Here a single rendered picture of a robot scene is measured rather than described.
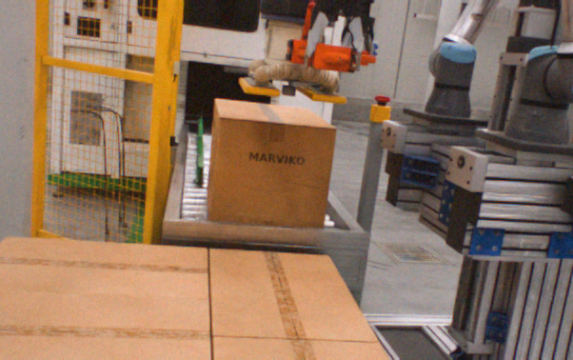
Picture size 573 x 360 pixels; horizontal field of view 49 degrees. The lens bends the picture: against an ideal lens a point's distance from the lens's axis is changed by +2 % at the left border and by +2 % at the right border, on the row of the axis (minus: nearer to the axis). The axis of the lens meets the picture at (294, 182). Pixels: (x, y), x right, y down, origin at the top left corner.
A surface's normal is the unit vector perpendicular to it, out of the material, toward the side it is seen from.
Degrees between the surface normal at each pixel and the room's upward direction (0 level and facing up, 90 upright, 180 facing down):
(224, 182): 90
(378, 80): 90
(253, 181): 90
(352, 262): 90
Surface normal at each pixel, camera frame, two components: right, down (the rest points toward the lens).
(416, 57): 0.22, 0.24
